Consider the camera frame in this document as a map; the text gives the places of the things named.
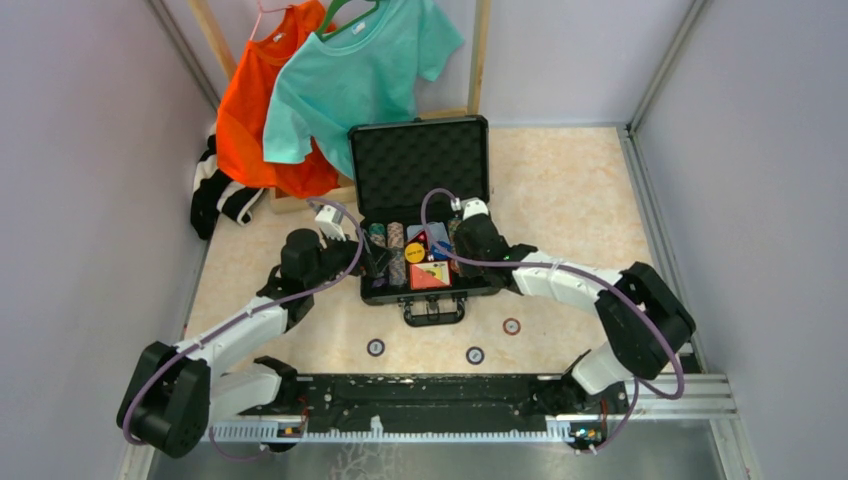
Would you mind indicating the green multicolour chip row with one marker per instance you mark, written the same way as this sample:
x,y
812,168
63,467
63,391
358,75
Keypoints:
x,y
452,227

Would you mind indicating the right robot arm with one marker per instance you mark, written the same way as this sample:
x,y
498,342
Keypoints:
x,y
644,321

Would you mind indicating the teal t-shirt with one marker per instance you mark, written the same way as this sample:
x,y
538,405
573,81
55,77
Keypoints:
x,y
365,74

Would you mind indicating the purple chip on table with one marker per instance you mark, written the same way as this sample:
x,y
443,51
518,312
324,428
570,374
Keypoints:
x,y
375,347
474,355

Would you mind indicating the purple chip on table left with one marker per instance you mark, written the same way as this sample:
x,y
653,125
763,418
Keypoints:
x,y
375,347

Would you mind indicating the green blue chip row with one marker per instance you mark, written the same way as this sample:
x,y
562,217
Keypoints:
x,y
378,234

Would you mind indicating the red playing card box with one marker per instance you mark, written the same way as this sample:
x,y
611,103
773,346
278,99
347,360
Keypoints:
x,y
430,275

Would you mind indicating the black poker set case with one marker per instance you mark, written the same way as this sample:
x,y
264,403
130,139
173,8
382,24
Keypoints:
x,y
395,165

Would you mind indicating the red white chip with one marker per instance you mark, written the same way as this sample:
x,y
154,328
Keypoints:
x,y
511,326

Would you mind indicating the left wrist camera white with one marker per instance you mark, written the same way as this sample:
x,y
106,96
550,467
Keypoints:
x,y
329,219

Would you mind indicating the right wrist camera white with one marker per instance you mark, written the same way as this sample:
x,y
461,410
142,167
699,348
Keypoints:
x,y
473,207

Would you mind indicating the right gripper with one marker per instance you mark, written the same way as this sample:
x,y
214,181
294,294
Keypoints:
x,y
459,244

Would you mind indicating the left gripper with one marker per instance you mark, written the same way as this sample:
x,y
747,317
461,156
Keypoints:
x,y
349,246

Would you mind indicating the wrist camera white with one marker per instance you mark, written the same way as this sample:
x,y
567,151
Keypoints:
x,y
473,207
329,219

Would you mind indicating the orange t-shirt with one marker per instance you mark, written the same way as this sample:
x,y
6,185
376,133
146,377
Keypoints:
x,y
243,110

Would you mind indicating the tan blue chip row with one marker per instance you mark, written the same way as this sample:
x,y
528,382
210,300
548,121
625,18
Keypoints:
x,y
395,244

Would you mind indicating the blue round button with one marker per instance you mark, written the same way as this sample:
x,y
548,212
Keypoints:
x,y
440,251

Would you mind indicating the wooden clothes rack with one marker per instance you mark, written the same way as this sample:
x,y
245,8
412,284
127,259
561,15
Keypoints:
x,y
280,203

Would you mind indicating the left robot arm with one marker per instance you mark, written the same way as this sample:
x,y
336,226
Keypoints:
x,y
177,392

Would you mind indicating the yellow round button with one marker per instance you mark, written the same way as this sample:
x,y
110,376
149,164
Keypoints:
x,y
415,252

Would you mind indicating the blue backed card deck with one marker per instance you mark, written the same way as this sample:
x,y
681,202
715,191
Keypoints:
x,y
436,231

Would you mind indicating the black white striped garment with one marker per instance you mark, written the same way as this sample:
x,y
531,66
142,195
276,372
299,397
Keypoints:
x,y
214,193

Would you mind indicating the purple chip on table right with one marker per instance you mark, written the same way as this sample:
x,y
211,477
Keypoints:
x,y
474,355

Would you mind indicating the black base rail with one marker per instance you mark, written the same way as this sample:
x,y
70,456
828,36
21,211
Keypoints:
x,y
437,404

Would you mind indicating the red black triangle marker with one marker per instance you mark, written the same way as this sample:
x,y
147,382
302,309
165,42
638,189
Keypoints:
x,y
418,236

